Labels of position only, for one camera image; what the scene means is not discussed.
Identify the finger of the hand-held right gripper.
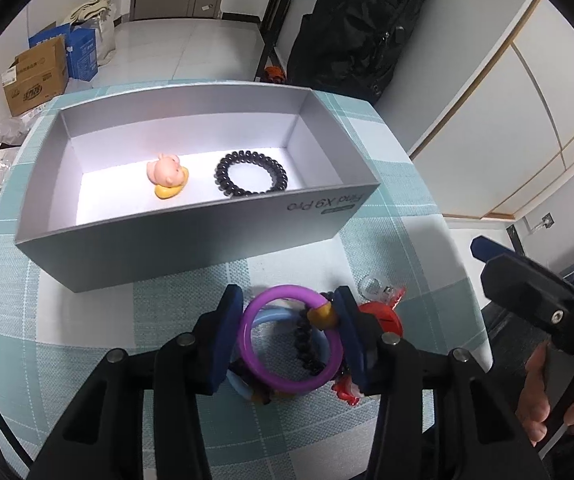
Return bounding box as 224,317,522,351
481,252,574,357
471,236,522,265

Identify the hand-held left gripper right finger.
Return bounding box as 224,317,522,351
334,286,550,480

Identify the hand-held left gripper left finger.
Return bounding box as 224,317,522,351
27,284,244,480

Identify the red and white round case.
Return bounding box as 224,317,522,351
357,285,408,347

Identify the red translucent hair clip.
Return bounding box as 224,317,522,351
333,374,368,408

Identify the black spiral hair tie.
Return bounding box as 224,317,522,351
292,292,342,378
213,149,288,198

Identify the light blue bangle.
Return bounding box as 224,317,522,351
227,307,332,402

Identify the purple bangle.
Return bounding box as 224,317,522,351
239,284,345,395

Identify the grey cardboard box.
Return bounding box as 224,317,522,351
14,85,382,295

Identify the person's right hand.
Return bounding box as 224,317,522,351
515,346,574,445

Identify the clear plastic piece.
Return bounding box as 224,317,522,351
359,276,398,302

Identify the white wardrobe with gold trim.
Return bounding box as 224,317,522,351
409,0,574,221

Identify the teal checkered tablecloth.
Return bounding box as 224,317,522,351
0,82,492,480

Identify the pink pig charm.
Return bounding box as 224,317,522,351
147,152,191,201

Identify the black backpack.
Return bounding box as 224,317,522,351
287,0,435,106

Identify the black metal rack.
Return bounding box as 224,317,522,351
254,0,312,83

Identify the blue cardboard box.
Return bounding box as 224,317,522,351
29,24,100,81

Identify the brown cardboard box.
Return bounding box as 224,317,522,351
1,36,70,117

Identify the white plastic bag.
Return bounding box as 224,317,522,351
93,7,118,66

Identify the cream canvas bag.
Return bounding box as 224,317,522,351
69,0,114,25

